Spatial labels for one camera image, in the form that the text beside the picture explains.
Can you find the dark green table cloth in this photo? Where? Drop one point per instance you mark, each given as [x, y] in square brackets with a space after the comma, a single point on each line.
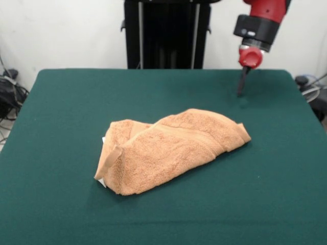
[76, 102]

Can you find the black plug adapter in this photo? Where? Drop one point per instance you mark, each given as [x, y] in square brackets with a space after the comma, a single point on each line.
[11, 73]

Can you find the tan terry towel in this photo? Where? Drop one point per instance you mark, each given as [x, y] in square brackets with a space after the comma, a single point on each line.
[166, 158]

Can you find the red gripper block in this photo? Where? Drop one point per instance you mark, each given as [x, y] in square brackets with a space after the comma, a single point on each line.
[251, 58]

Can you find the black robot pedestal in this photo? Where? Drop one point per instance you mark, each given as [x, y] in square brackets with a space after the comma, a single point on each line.
[166, 33]

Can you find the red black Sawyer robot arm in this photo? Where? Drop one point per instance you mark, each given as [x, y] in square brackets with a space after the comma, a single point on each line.
[263, 15]

